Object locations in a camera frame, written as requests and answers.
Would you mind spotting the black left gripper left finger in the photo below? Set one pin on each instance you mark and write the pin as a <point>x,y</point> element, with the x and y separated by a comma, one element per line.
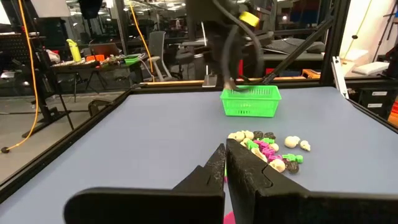
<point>199,202</point>

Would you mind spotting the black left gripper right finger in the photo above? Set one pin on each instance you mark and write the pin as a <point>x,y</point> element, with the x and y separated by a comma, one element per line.
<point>280,205</point>

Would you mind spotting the black skull decoration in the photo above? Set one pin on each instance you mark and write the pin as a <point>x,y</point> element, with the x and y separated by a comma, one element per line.
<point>269,135</point>
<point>292,167</point>
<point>258,134</point>

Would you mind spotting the pink bone decoration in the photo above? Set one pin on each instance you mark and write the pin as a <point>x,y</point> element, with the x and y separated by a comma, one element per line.
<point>268,152</point>
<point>275,157</point>
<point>260,145</point>

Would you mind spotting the green bone decoration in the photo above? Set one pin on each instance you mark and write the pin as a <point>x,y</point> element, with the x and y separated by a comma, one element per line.
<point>251,145</point>
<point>292,157</point>
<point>268,141</point>

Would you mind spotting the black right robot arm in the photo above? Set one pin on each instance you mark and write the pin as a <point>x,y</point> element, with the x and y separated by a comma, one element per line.
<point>217,46</point>

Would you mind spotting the pink round plastic bowl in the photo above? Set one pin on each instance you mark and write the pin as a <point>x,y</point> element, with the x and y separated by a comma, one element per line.
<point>229,218</point>

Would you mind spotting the green slotted plastic basket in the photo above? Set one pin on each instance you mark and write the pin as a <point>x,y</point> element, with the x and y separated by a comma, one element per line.
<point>250,102</point>

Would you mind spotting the orange crate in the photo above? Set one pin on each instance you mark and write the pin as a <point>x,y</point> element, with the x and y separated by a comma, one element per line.
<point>311,73</point>

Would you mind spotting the black storage box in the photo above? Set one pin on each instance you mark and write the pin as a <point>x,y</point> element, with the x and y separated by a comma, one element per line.
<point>374,107</point>
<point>379,93</point>

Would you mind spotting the green tray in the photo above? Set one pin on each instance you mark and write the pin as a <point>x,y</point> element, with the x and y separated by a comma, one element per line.
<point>132,60</point>

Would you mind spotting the grey office chair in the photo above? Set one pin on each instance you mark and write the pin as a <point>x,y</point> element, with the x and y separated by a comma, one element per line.
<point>158,46</point>

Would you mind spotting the white foam pad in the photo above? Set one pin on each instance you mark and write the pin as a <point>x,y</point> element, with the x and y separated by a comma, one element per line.
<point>370,68</point>

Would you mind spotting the cluttered black desk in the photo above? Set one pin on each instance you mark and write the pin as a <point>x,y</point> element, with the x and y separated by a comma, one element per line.
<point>93,67</point>

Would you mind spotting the orange box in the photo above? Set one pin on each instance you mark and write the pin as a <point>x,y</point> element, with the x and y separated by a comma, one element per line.
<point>94,58</point>

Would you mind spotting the black tripod stand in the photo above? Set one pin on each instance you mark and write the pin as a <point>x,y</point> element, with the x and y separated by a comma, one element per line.
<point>46,93</point>

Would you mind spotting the yellow-green bottle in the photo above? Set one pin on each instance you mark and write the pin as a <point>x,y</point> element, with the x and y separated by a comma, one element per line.
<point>74,49</point>

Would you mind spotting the white metal bracket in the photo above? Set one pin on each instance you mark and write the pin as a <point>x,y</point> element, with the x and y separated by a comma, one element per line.
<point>339,77</point>

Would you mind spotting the black table frame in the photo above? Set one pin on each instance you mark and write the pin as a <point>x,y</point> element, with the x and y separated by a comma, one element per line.
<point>62,143</point>

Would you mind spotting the black rig support frame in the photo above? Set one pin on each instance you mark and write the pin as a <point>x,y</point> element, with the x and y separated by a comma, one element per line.
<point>334,37</point>

